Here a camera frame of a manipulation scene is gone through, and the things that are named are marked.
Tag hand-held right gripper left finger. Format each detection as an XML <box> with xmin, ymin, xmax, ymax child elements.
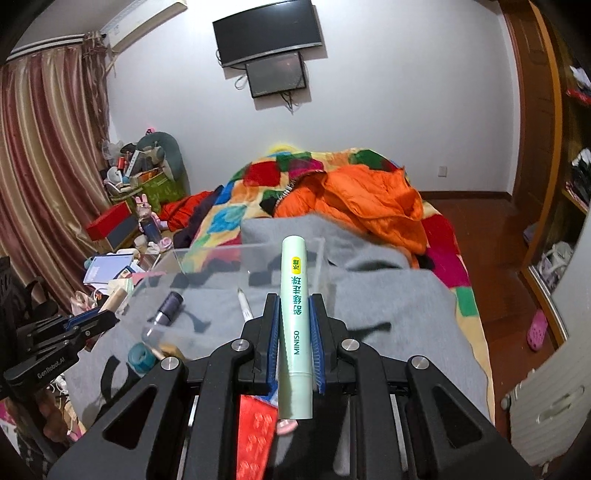
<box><xmin>46</xmin><ymin>293</ymin><xmax>282</xmax><ymax>480</ymax></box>

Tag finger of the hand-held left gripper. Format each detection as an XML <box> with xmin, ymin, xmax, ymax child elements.
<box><xmin>65</xmin><ymin>310</ymin><xmax>119</xmax><ymax>332</ymax></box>
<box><xmin>16</xmin><ymin>316</ymin><xmax>88</xmax><ymax>356</ymax></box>

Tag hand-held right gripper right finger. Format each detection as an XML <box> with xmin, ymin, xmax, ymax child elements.
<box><xmin>308</xmin><ymin>293</ymin><xmax>536</xmax><ymax>480</ymax></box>

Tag light green tube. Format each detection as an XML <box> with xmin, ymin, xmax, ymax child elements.
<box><xmin>277</xmin><ymin>235</ymin><xmax>313</xmax><ymax>420</ymax></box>

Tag teal small jar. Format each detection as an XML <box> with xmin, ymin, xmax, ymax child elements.
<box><xmin>128</xmin><ymin>342</ymin><xmax>160</xmax><ymax>372</ymax></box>

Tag clear plastic box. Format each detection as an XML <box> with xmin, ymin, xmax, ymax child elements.
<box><xmin>115</xmin><ymin>239</ymin><xmax>332</xmax><ymax>370</ymax></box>

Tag red packet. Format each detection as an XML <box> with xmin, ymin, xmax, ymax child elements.
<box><xmin>236</xmin><ymin>394</ymin><xmax>279</xmax><ymax>480</ymax></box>

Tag person's left hand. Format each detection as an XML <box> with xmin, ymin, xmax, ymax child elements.
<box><xmin>39</xmin><ymin>392</ymin><xmax>77</xmax><ymax>440</ymax></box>

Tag pink white cloth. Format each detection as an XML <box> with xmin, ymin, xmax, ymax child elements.
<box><xmin>71</xmin><ymin>293</ymin><xmax>100</xmax><ymax>315</ymax></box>

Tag white pen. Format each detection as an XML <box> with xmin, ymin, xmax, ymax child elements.
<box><xmin>237</xmin><ymin>287</ymin><xmax>254</xmax><ymax>321</ymax></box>

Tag black bag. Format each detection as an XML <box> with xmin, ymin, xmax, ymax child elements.
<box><xmin>0</xmin><ymin>256</ymin><xmax>56</xmax><ymax>342</ymax></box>

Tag blue white notebook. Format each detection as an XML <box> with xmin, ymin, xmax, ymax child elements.
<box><xmin>84</xmin><ymin>254</ymin><xmax>134</xmax><ymax>284</ymax></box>

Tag purple lipstick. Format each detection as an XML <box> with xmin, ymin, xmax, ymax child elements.
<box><xmin>141</xmin><ymin>291</ymin><xmax>184</xmax><ymax>344</ymax></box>

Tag red box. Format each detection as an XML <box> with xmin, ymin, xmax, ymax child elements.
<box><xmin>87</xmin><ymin>202</ymin><xmax>139</xmax><ymax>252</ymax></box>

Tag grey blanket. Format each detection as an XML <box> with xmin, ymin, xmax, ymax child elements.
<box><xmin>65</xmin><ymin>215</ymin><xmax>495</xmax><ymax>480</ymax></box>

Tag pink rabbit toy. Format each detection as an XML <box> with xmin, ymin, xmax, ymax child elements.
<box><xmin>134</xmin><ymin>194</ymin><xmax>160</xmax><ymax>227</ymax></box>

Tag colourful patchwork blanket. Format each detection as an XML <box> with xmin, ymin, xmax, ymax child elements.
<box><xmin>191</xmin><ymin>148</ymin><xmax>490</xmax><ymax>370</ymax></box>

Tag orange puffer jacket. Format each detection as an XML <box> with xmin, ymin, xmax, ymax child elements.
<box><xmin>274</xmin><ymin>165</ymin><xmax>428</xmax><ymax>254</ymax></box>

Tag red-orange garment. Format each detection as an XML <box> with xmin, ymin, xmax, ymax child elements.
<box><xmin>159</xmin><ymin>191</ymin><xmax>218</xmax><ymax>232</ymax></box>

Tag green cardboard box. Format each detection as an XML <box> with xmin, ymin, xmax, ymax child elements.
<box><xmin>139</xmin><ymin>173</ymin><xmax>185</xmax><ymax>213</ymax></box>

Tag dark navy garment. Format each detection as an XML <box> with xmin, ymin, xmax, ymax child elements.
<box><xmin>174</xmin><ymin>187</ymin><xmax>223</xmax><ymax>247</ymax></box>

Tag striped red curtain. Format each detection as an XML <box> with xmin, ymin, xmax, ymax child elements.
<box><xmin>0</xmin><ymin>32</ymin><xmax>112</xmax><ymax>301</ymax></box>

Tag grey-green pillow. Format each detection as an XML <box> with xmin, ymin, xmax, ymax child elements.
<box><xmin>136</xmin><ymin>131</ymin><xmax>185</xmax><ymax>185</ymax></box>

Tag pink clog shoe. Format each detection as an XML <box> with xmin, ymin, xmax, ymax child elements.
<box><xmin>527</xmin><ymin>309</ymin><xmax>549</xmax><ymax>352</ymax></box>

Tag white suitcase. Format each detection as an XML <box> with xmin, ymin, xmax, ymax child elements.
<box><xmin>503</xmin><ymin>323</ymin><xmax>591</xmax><ymax>467</ymax></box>

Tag white bag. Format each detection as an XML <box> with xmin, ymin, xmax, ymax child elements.
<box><xmin>538</xmin><ymin>242</ymin><xmax>573</xmax><ymax>291</ymax></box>

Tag wooden wardrobe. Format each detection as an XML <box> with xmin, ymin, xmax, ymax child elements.
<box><xmin>503</xmin><ymin>0</ymin><xmax>591</xmax><ymax>347</ymax></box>

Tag white air conditioner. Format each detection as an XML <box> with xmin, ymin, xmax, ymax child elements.
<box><xmin>99</xmin><ymin>0</ymin><xmax>188</xmax><ymax>51</ymax></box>

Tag black monitor cables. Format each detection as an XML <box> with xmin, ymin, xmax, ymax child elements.
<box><xmin>277</xmin><ymin>90</ymin><xmax>301</xmax><ymax>114</ymax></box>

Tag small wall monitor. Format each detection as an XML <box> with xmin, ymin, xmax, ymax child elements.
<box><xmin>245</xmin><ymin>52</ymin><xmax>308</xmax><ymax>99</ymax></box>

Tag black wall television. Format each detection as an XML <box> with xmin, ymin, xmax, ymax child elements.
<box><xmin>212</xmin><ymin>0</ymin><xmax>324</xmax><ymax>68</ymax></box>

